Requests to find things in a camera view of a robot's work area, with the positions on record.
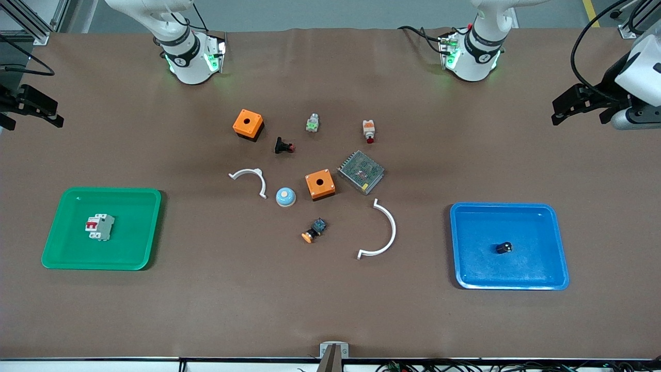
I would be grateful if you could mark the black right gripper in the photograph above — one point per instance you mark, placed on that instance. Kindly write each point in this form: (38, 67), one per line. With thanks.
(6, 99)

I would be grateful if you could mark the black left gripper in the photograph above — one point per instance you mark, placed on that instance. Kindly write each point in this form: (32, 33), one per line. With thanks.
(608, 85)

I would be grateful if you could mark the white red circuit breaker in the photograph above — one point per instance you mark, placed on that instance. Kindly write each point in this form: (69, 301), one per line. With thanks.
(100, 227)

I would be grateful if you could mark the small black capacitor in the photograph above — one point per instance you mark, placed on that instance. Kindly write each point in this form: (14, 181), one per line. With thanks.
(503, 248)

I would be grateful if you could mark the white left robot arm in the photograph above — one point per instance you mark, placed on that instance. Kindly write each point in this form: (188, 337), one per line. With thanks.
(475, 62)

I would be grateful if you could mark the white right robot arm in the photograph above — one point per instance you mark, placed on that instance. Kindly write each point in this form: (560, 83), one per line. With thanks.
(188, 64)

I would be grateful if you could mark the green plastic tray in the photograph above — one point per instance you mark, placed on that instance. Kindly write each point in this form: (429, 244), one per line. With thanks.
(134, 227)

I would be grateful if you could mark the blue plastic tray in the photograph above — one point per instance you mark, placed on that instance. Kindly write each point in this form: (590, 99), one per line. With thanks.
(537, 258)

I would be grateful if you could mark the orange box with black base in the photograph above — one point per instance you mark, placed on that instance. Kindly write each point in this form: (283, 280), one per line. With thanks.
(247, 124)

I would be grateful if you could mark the large white curved clip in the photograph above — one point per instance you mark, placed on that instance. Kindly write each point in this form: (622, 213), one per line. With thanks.
(393, 227)

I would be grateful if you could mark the metal mesh power supply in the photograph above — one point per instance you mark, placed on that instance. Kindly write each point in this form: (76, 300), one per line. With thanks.
(361, 171)

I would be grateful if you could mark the small white curved clip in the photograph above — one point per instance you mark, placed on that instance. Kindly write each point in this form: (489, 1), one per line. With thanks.
(258, 174)

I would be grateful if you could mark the black red push button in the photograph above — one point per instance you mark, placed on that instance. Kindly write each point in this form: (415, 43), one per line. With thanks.
(281, 145)

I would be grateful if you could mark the orange button box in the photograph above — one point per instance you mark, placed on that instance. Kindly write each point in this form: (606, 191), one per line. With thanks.
(320, 183)

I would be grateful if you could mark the orange head blue button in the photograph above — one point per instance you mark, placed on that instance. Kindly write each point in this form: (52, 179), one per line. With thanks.
(316, 229)

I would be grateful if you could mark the brown table mat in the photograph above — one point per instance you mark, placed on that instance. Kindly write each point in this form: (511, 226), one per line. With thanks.
(330, 305)

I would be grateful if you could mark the aluminium frame profile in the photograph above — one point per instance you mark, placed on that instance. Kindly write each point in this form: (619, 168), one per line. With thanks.
(36, 28)

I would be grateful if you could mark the metal corner bracket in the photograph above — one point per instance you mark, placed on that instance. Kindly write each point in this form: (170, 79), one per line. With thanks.
(631, 31)

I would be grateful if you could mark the white orange red switch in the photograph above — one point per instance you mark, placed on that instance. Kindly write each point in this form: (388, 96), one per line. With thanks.
(368, 130)

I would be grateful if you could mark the green white switch module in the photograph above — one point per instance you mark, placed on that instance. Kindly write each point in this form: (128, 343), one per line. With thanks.
(312, 123)

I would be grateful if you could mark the white table edge rail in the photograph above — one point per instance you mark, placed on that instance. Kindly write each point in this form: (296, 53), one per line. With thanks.
(103, 367)

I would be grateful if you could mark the grey metal bracket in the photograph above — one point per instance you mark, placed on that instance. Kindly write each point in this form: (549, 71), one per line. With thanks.
(325, 349)

